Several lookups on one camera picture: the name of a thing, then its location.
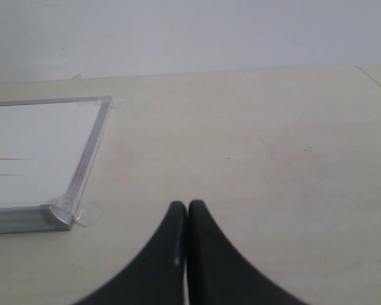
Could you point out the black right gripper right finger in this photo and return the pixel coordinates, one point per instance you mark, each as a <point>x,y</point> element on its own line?
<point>217,273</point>

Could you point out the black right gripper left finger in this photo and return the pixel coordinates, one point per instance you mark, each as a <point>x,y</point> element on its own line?
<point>156,274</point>

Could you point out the white board with metal frame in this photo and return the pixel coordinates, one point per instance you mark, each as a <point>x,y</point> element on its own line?
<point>47,148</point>

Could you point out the clear tape near right corner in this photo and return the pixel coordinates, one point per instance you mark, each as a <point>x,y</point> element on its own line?
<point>89,214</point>

